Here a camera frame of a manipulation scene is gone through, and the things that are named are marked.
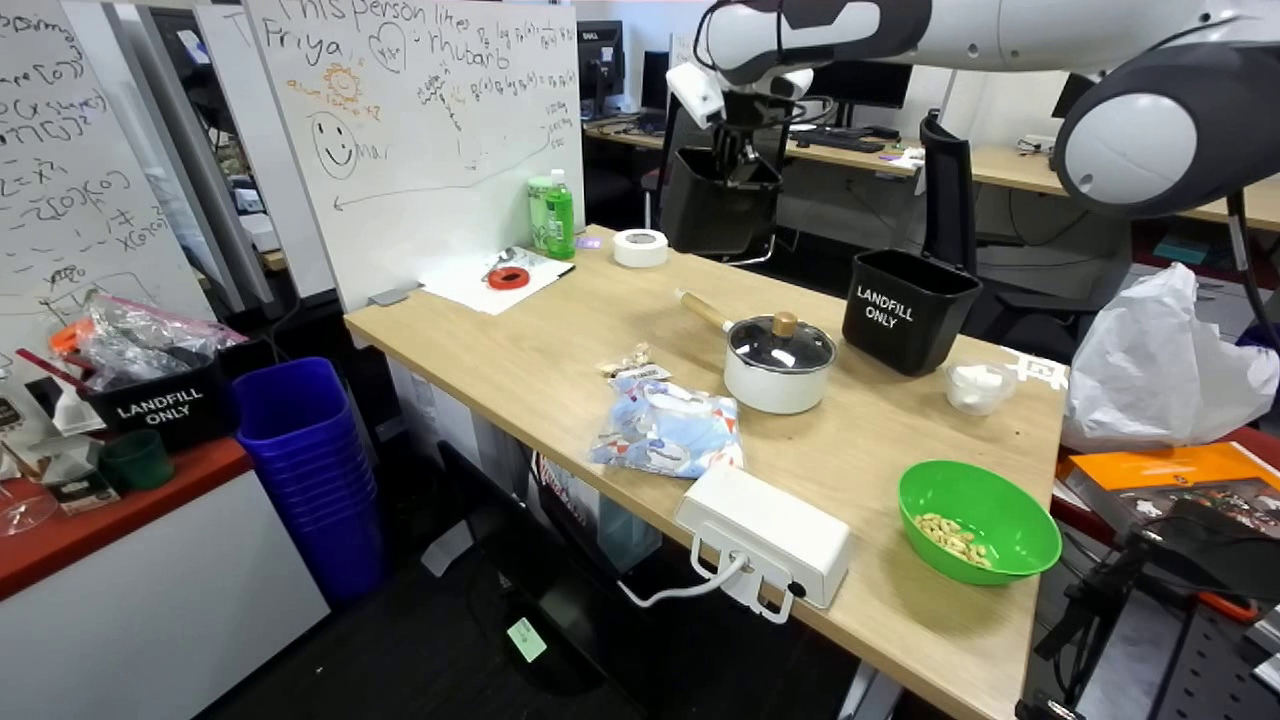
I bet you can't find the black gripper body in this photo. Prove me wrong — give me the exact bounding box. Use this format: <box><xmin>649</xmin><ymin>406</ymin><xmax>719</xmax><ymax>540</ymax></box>
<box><xmin>712</xmin><ymin>84</ymin><xmax>808</xmax><ymax>191</ymax></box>

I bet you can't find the stack of blue bins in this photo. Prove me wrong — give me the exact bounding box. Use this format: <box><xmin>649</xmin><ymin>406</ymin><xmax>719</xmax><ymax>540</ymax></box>
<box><xmin>228</xmin><ymin>351</ymin><xmax>394</xmax><ymax>613</ymax></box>

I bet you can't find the black mesh office chair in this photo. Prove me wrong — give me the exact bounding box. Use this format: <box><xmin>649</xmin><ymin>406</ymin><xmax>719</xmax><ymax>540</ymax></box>
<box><xmin>916</xmin><ymin>113</ymin><xmax>1136</xmax><ymax>362</ymax></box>
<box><xmin>640</xmin><ymin>89</ymin><xmax>799</xmax><ymax>268</ymax></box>

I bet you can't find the white bowl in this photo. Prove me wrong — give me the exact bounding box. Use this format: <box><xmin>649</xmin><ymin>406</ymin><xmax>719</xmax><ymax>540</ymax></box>
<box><xmin>609</xmin><ymin>225</ymin><xmax>672</xmax><ymax>270</ymax></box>

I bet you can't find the black Dell computer monitor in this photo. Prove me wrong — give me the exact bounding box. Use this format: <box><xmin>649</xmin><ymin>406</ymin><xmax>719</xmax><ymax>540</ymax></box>
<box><xmin>575</xmin><ymin>14</ymin><xmax>632</xmax><ymax>122</ymax></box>

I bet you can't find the green bag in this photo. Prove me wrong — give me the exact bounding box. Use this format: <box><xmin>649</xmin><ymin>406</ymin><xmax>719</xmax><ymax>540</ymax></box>
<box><xmin>519</xmin><ymin>169</ymin><xmax>581</xmax><ymax>263</ymax></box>

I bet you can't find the white pot glass lid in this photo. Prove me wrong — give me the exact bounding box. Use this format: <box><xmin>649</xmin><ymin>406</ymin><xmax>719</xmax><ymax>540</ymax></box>
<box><xmin>682</xmin><ymin>287</ymin><xmax>837</xmax><ymax>420</ymax></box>

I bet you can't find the long wooden office desk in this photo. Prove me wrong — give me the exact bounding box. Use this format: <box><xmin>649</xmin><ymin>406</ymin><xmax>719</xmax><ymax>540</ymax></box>
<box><xmin>581</xmin><ymin>117</ymin><xmax>1280</xmax><ymax>236</ymax></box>

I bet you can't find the red tape roll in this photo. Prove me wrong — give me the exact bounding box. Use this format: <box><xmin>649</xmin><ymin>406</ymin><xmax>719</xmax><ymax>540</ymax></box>
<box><xmin>486</xmin><ymin>258</ymin><xmax>535</xmax><ymax>294</ymax></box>

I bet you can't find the blue white tissue pack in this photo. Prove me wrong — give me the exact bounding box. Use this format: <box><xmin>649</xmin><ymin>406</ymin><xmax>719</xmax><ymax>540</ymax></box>
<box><xmin>587</xmin><ymin>362</ymin><xmax>744</xmax><ymax>483</ymax></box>

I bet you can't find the whiteboard with sun drawing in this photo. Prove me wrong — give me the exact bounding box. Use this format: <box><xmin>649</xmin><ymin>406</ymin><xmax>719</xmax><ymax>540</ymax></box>
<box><xmin>241</xmin><ymin>0</ymin><xmax>587</xmax><ymax>312</ymax></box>

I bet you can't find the white paper sheet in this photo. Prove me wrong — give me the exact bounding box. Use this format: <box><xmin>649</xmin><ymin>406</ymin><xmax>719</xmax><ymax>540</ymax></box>
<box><xmin>417</xmin><ymin>248</ymin><xmax>575</xmax><ymax>321</ymax></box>

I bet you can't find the white crumpled object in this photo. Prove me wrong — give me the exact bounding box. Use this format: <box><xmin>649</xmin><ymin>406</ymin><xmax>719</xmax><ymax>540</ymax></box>
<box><xmin>942</xmin><ymin>356</ymin><xmax>1021</xmax><ymax>420</ymax></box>

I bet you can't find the white tape marker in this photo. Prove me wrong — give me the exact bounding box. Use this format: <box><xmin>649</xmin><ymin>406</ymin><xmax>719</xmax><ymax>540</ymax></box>
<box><xmin>1011</xmin><ymin>348</ymin><xmax>1072</xmax><ymax>390</ymax></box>

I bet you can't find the white power strip box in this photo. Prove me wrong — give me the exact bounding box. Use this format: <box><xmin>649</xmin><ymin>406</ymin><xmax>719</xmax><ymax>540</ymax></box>
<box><xmin>676</xmin><ymin>460</ymin><xmax>856</xmax><ymax>616</ymax></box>

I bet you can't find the green plastic bowl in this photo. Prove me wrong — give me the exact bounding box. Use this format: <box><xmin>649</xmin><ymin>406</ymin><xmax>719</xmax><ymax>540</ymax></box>
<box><xmin>897</xmin><ymin>455</ymin><xmax>1069</xmax><ymax>588</ymax></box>

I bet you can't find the white plastic bag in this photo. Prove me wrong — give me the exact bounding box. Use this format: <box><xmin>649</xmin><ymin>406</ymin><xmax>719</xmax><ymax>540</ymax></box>
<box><xmin>1061</xmin><ymin>258</ymin><xmax>1280</xmax><ymax>455</ymax></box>

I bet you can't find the orange cardboard box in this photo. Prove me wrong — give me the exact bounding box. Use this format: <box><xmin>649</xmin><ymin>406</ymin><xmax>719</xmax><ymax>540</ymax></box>
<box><xmin>1064</xmin><ymin>441</ymin><xmax>1280</xmax><ymax>553</ymax></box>

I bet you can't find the black device green sticker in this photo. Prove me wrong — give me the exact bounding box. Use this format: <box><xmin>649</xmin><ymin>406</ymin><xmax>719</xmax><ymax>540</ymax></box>
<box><xmin>465</xmin><ymin>512</ymin><xmax>655</xmax><ymax>694</ymax></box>

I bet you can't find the crumpled plastic trash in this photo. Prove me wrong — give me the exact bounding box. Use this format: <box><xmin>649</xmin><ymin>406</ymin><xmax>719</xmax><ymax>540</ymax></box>
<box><xmin>50</xmin><ymin>292</ymin><xmax>251</xmax><ymax>395</ymax></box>

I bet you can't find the black bin full of trash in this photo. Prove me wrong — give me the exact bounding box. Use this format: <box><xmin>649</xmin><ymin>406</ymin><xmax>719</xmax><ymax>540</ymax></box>
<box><xmin>80</xmin><ymin>335</ymin><xmax>276</xmax><ymax>455</ymax></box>

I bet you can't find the whiteboard with dense writing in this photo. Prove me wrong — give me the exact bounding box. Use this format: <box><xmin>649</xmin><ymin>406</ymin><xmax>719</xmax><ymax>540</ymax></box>
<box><xmin>0</xmin><ymin>0</ymin><xmax>216</xmax><ymax>362</ymax></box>

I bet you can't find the small dark green cup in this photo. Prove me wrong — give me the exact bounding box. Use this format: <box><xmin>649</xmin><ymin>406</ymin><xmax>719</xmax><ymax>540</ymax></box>
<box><xmin>96</xmin><ymin>429</ymin><xmax>181</xmax><ymax>496</ymax></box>

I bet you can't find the black optical breadboard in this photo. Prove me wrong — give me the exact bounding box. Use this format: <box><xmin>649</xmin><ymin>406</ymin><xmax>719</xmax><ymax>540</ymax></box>
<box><xmin>1064</xmin><ymin>582</ymin><xmax>1280</xmax><ymax>720</ymax></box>

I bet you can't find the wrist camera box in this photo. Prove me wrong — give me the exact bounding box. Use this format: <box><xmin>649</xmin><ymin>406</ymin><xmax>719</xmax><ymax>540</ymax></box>
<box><xmin>659</xmin><ymin>59</ymin><xmax>733</xmax><ymax>133</ymax></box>

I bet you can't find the white power cable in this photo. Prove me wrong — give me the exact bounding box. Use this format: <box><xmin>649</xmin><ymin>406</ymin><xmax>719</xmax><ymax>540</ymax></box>
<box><xmin>613</xmin><ymin>535</ymin><xmax>797</xmax><ymax>626</ymax></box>

